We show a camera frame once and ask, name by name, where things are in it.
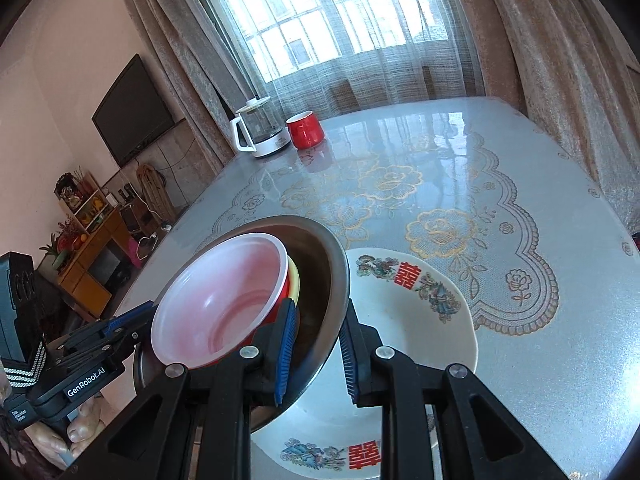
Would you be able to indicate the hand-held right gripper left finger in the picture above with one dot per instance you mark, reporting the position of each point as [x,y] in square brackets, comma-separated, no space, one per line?
[285,355]

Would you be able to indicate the black flat television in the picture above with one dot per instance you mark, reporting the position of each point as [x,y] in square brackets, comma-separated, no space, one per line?
[132,110]

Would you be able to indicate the large white plate red print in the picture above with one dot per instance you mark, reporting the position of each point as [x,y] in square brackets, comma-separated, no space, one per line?
[410,340]

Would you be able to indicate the beige curtain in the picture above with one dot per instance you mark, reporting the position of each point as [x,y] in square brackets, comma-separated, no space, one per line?
[180,60]
[550,60]

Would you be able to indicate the wooden cabinet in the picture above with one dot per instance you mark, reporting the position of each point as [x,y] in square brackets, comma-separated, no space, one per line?
[90,270]

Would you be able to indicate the white glass electric kettle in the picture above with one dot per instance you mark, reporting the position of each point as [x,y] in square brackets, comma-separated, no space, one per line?
[265,130]

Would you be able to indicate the pink bin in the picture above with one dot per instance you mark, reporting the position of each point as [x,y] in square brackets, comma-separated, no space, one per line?
[133,252]

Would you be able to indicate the red plastic bowl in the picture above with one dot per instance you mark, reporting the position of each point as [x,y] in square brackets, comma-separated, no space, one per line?
[225,300]

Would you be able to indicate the sheer white curtain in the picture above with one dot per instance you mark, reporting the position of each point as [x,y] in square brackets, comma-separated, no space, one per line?
[390,80]

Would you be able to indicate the wooden folding rack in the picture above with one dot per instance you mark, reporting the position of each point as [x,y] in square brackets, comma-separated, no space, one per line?
[155,192]

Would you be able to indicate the wooden display shelf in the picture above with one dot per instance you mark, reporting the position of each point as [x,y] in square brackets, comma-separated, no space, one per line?
[82,210]

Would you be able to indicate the yellow plastic bowl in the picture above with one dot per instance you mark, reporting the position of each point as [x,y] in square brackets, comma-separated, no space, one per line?
[294,280]

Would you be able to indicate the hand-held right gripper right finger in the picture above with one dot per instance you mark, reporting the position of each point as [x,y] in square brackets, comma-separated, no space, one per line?
[349,360]

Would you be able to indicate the person's left hand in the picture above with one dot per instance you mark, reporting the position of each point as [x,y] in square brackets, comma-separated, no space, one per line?
[82,425]

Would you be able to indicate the red mug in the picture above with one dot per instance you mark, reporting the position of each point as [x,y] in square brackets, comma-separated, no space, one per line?
[306,130]

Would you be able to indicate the stainless steel bowl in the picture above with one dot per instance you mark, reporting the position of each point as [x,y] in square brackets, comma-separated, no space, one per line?
[320,270]

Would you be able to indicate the barred window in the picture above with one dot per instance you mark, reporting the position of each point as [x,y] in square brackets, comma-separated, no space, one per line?
[325,15]

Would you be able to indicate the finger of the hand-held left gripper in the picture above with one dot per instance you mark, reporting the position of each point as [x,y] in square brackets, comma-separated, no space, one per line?
[100,347]
[130,317]

